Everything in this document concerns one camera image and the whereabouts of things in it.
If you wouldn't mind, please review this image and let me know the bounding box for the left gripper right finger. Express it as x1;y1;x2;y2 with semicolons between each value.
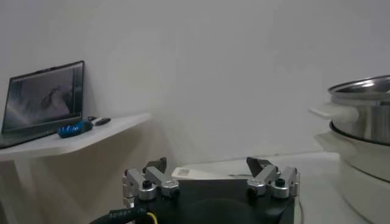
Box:
246;156;301;205

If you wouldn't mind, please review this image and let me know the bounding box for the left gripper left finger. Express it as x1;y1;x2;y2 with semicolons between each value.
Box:
121;156;180;209

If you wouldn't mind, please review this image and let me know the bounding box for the stainless steel steamer basket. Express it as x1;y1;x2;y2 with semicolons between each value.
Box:
307;74;390;145

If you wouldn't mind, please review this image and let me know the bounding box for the white side table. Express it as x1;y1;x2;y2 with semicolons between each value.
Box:
0;113;152;224

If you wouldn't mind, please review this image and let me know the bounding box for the small black dongle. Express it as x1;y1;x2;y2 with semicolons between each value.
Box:
94;117;112;127

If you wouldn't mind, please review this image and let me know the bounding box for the blue computer mouse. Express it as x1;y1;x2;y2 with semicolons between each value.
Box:
57;120;94;139

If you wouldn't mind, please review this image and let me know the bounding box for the white electric pot base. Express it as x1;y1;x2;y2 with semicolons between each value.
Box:
313;121;390;224

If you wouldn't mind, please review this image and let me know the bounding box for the black laptop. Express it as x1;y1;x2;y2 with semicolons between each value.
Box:
0;60;85;150

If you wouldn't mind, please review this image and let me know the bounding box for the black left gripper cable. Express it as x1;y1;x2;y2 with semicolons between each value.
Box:
90;206;147;224

